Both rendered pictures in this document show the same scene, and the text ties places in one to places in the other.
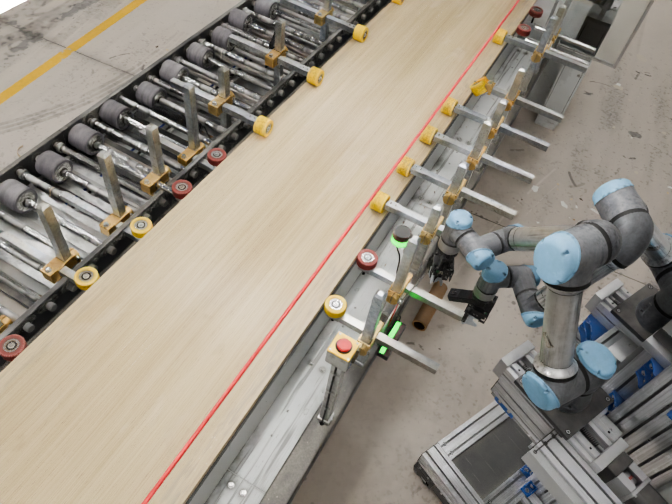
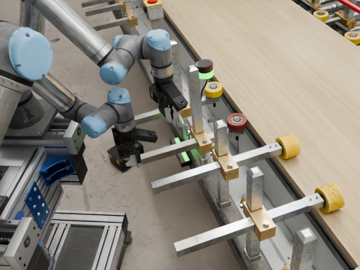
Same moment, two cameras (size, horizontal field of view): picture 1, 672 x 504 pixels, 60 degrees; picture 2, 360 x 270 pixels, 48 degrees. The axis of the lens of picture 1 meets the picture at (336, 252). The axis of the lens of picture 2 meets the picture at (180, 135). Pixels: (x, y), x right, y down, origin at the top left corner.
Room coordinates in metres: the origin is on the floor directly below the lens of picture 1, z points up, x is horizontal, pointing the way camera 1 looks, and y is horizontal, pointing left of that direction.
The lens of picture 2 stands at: (2.24, -1.00, 1.94)
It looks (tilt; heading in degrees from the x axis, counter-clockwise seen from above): 41 degrees down; 146
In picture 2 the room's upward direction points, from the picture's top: 8 degrees counter-clockwise
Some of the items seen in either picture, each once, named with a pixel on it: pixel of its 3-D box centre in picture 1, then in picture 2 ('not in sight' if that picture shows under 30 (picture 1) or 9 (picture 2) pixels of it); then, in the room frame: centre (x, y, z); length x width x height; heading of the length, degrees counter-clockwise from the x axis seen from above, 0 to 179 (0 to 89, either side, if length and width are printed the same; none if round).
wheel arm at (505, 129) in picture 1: (497, 125); not in sight; (2.23, -0.63, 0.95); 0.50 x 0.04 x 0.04; 69
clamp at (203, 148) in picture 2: (397, 287); (201, 138); (1.28, -0.26, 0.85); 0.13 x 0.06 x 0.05; 159
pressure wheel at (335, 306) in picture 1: (334, 311); (214, 96); (1.12, -0.03, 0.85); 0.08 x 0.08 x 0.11
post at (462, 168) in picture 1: (448, 204); (253, 223); (1.73, -0.43, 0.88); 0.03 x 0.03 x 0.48; 69
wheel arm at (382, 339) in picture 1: (381, 339); (172, 110); (1.05, -0.22, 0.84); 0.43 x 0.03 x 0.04; 69
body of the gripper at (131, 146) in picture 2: (480, 303); (126, 140); (1.19, -0.54, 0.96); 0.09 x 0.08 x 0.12; 69
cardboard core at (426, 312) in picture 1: (430, 305); not in sight; (1.78, -0.56, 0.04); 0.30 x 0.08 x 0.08; 159
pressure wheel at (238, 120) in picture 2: (365, 265); (237, 128); (1.35, -0.12, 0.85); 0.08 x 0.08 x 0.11
